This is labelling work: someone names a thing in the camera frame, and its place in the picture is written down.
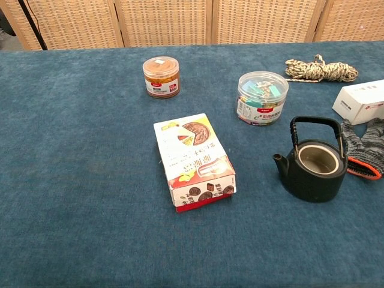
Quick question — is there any grey knit work glove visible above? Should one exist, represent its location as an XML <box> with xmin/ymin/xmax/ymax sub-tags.
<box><xmin>340</xmin><ymin>117</ymin><xmax>384</xmax><ymax>181</ymax></box>

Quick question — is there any black stand pole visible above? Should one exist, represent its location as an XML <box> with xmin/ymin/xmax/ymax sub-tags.
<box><xmin>17</xmin><ymin>0</ymin><xmax>49</xmax><ymax>51</ymax></box>

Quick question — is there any clear tub of binder clips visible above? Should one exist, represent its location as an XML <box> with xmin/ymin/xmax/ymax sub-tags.
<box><xmin>236</xmin><ymin>70</ymin><xmax>290</xmax><ymax>126</ymax></box>

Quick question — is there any woven rattan folding screen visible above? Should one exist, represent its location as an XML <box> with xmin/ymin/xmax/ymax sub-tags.
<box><xmin>0</xmin><ymin>0</ymin><xmax>384</xmax><ymax>51</ymax></box>

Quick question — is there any coiled beige patterned rope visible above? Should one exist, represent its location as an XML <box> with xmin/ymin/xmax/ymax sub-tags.
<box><xmin>284</xmin><ymin>53</ymin><xmax>359</xmax><ymax>83</ymax></box>

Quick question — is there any clear jar of rubber bands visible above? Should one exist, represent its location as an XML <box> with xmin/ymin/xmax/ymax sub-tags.
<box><xmin>142</xmin><ymin>56</ymin><xmax>181</xmax><ymax>100</ymax></box>

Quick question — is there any white red snack box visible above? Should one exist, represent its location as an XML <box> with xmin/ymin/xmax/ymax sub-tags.
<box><xmin>153</xmin><ymin>113</ymin><xmax>238</xmax><ymax>214</ymax></box>

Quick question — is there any black cast iron teapot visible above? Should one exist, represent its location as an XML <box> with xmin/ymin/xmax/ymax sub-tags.
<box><xmin>272</xmin><ymin>116</ymin><xmax>349</xmax><ymax>203</ymax></box>

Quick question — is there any blue table cloth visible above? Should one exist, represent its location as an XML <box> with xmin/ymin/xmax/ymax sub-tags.
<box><xmin>0</xmin><ymin>40</ymin><xmax>384</xmax><ymax>288</ymax></box>

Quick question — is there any white cardboard box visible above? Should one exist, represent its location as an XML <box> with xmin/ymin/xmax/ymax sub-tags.
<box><xmin>332</xmin><ymin>79</ymin><xmax>384</xmax><ymax>126</ymax></box>

